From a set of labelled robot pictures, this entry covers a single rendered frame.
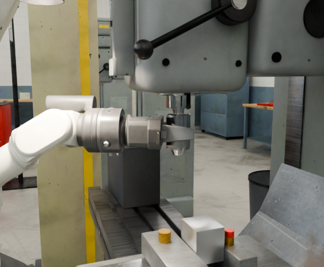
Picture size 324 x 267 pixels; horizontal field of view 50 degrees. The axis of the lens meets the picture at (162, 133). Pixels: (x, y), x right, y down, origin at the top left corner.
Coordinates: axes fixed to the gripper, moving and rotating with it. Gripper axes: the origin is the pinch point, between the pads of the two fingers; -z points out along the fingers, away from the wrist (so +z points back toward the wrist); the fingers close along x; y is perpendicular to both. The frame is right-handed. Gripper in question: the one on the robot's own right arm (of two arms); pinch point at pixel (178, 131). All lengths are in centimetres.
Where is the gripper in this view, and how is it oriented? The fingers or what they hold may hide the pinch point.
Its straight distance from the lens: 68.8
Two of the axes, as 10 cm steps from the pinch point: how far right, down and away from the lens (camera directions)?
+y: -0.1, 9.9, 1.5
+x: 0.5, -1.5, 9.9
